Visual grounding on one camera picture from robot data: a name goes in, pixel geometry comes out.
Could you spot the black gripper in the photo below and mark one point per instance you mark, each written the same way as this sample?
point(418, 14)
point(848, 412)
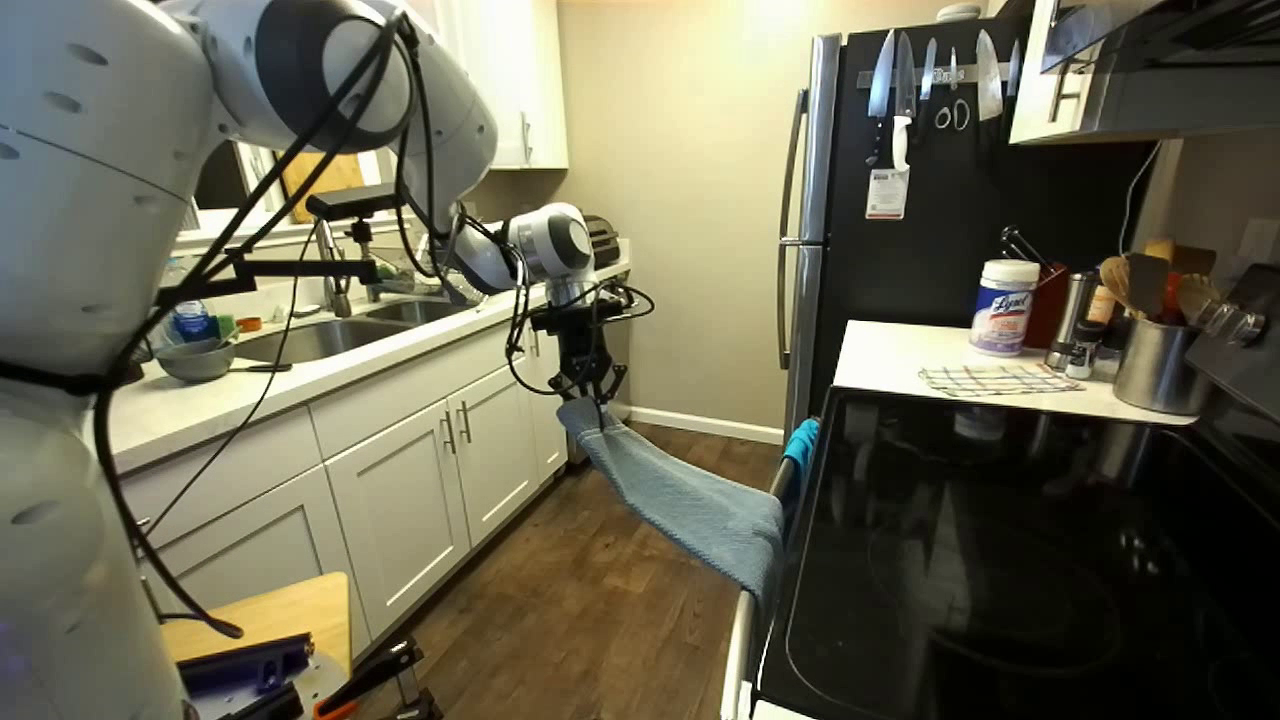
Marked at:
point(587, 365)

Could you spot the bright blue towel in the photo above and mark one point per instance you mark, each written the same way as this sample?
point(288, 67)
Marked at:
point(803, 455)

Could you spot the white paper on fridge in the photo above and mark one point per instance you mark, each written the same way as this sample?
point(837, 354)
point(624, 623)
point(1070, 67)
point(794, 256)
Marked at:
point(887, 193)

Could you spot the white lower kitchen cabinets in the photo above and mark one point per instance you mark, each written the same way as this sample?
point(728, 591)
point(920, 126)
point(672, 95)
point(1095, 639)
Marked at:
point(384, 465)

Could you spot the black glass-top stove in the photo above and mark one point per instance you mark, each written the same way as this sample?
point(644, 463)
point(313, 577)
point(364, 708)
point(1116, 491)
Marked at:
point(956, 560)

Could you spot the white wipes canister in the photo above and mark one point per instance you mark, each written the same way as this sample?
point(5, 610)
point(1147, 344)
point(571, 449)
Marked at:
point(1002, 307)

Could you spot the black refrigerator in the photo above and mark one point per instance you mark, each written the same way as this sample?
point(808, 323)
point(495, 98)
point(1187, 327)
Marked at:
point(907, 98)

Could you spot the white patterned trivet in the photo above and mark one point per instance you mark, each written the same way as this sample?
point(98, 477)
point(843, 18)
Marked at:
point(994, 382)

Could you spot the black camera on stand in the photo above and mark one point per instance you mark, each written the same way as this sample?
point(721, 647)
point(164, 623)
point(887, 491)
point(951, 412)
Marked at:
point(352, 203)

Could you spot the steel utensil crock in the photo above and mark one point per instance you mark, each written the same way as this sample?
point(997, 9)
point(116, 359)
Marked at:
point(1154, 369)

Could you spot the white upper cabinet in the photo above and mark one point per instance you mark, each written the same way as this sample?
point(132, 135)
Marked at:
point(1141, 68)

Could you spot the steel kitchen sink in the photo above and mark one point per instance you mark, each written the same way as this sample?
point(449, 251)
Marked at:
point(343, 334)

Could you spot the light blue towel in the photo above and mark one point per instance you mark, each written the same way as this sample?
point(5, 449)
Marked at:
point(721, 520)

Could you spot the wooden board with tools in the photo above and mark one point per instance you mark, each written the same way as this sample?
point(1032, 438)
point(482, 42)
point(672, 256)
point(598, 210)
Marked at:
point(283, 652)

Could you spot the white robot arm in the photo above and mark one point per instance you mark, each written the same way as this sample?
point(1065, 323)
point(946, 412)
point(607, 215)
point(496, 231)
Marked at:
point(108, 114)

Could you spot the grey bowl on counter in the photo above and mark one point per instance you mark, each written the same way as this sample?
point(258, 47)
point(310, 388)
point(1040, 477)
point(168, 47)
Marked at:
point(196, 363)

